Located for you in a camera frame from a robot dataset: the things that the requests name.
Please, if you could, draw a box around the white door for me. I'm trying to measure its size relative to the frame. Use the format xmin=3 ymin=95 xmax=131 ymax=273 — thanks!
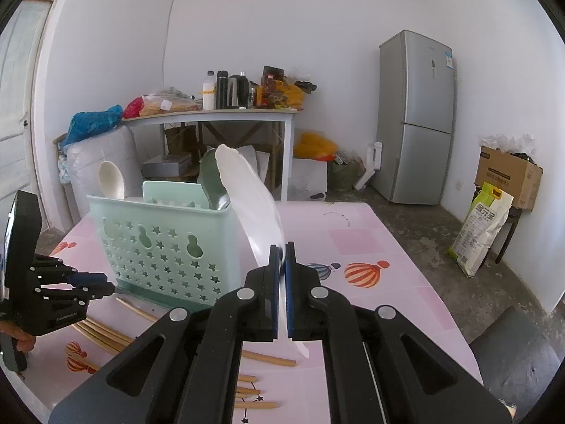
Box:
xmin=0 ymin=0 xmax=53 ymax=227

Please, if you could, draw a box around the grey wrapped mattress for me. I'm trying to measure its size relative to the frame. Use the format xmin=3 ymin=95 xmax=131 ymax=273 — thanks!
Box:
xmin=63 ymin=123 xmax=147 ymax=231

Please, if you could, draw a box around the black thermos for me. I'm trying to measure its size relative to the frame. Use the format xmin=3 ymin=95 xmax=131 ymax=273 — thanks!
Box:
xmin=215 ymin=70 xmax=229 ymax=109

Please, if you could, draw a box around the grey refrigerator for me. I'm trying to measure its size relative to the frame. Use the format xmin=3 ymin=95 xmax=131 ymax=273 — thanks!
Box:
xmin=371 ymin=30 xmax=455 ymax=206

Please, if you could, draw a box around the blue plastic bag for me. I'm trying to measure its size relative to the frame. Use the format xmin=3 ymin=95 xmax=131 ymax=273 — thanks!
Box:
xmin=61 ymin=104 xmax=124 ymax=147

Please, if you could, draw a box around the white pillow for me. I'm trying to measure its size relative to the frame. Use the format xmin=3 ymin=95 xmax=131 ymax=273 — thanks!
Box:
xmin=237 ymin=146 xmax=270 ymax=185

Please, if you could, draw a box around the mint green utensil caddy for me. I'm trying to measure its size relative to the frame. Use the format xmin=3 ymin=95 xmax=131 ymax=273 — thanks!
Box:
xmin=88 ymin=181 xmax=242 ymax=311

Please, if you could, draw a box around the red plastic bag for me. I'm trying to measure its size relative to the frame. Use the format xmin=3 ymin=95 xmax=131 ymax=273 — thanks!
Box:
xmin=123 ymin=96 xmax=144 ymax=119

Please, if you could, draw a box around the white rice paddle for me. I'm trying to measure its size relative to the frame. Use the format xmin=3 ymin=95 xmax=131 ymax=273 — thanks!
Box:
xmin=214 ymin=144 xmax=310 ymax=366

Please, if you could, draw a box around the yellow plastic bag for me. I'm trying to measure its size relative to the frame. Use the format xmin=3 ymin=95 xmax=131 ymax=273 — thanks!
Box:
xmin=293 ymin=132 xmax=339 ymax=162

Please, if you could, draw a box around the cardboard box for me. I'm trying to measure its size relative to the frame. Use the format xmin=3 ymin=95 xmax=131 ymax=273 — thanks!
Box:
xmin=475 ymin=147 xmax=543 ymax=211

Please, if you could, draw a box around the white side table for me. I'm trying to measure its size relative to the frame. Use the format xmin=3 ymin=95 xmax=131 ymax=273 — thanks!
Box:
xmin=121 ymin=108 xmax=298 ymax=202

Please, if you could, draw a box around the wooden chopstick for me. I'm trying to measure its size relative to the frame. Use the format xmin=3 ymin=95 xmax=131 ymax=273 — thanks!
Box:
xmin=236 ymin=387 xmax=261 ymax=396
xmin=241 ymin=349 xmax=297 ymax=367
xmin=116 ymin=297 xmax=159 ymax=323
xmin=234 ymin=401 xmax=279 ymax=410
xmin=82 ymin=318 xmax=133 ymax=346
xmin=74 ymin=322 xmax=126 ymax=354

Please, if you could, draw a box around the rice bag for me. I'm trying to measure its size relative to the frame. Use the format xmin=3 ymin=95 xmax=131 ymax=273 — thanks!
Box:
xmin=448 ymin=182 xmax=513 ymax=278

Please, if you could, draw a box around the person left hand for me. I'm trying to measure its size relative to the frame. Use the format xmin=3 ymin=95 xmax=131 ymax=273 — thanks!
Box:
xmin=0 ymin=320 xmax=36 ymax=352

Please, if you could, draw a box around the metal ladle spoon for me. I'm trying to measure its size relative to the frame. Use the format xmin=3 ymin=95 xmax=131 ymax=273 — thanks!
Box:
xmin=198 ymin=148 xmax=231 ymax=211

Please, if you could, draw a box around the black electric kettle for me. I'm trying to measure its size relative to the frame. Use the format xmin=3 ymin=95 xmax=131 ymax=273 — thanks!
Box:
xmin=227 ymin=72 xmax=250 ymax=109

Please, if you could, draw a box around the bag of bread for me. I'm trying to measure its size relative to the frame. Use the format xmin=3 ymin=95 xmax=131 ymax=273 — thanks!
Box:
xmin=139 ymin=87 xmax=201 ymax=117

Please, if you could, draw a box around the beige plastic ladle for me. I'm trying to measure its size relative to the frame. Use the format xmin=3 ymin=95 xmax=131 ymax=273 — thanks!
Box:
xmin=99 ymin=161 xmax=125 ymax=200

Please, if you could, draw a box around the snack packages pile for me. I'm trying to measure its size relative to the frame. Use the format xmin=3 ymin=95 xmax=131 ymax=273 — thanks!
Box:
xmin=253 ymin=66 xmax=318 ymax=111

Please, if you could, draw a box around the white plastic bottle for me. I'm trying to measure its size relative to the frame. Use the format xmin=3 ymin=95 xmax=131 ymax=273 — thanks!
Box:
xmin=202 ymin=71 xmax=216 ymax=111

